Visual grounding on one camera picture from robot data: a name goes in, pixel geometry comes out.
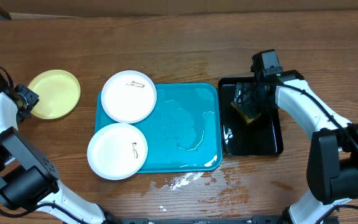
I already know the green yellow sponge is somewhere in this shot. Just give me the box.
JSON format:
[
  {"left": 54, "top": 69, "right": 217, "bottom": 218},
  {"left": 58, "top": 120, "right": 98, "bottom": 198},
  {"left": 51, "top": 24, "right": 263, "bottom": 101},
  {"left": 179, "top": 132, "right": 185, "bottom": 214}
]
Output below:
[{"left": 231, "top": 101, "right": 261, "bottom": 124}]

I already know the yellow-green rimmed plate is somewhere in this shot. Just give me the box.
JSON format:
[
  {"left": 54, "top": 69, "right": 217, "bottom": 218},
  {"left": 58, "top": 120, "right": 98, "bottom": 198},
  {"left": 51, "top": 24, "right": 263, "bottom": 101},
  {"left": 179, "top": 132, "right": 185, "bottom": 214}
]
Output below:
[{"left": 27, "top": 70, "right": 81, "bottom": 119}]

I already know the white plate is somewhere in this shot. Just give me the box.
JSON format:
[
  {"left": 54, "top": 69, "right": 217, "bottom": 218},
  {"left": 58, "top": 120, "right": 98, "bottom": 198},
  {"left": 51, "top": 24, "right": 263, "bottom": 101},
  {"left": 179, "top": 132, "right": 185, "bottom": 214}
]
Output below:
[
  {"left": 101, "top": 70, "right": 157, "bottom": 124},
  {"left": 87, "top": 123, "right": 148, "bottom": 180}
]

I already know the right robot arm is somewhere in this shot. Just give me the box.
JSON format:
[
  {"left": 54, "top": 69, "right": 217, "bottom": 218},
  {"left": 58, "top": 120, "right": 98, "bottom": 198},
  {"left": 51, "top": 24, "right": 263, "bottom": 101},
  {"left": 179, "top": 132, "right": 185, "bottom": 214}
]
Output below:
[{"left": 232, "top": 49, "right": 358, "bottom": 224}]

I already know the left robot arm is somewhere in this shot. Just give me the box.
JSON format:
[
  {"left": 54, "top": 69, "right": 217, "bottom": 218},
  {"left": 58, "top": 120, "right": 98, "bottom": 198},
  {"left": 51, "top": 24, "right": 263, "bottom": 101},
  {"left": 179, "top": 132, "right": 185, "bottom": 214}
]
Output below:
[{"left": 0, "top": 66, "right": 120, "bottom": 223}]

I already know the black rectangular tray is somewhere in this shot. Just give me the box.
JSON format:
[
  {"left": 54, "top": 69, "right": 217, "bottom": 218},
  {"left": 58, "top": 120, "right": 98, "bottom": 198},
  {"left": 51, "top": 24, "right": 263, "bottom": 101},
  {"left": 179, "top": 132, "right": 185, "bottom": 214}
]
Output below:
[{"left": 218, "top": 77, "right": 283, "bottom": 156}]

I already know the teal plastic tray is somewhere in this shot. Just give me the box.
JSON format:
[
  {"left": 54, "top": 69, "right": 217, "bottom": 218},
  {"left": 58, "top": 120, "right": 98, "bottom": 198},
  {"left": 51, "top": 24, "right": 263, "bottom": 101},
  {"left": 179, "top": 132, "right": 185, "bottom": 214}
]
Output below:
[{"left": 95, "top": 83, "right": 223, "bottom": 174}]

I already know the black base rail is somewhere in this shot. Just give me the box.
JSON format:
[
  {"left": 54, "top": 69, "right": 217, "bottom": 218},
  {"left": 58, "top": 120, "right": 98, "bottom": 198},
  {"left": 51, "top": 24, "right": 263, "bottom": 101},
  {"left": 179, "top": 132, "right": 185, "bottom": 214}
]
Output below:
[{"left": 121, "top": 215, "right": 290, "bottom": 224}]

